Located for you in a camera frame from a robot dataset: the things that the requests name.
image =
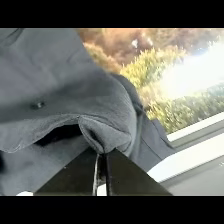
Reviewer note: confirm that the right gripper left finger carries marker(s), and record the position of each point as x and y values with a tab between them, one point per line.
71	180

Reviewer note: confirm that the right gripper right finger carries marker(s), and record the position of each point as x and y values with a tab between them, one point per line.
130	180

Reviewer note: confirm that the grey garment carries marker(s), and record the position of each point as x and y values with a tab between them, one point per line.
60	93

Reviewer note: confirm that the silver frame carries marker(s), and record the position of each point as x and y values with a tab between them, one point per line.
196	156

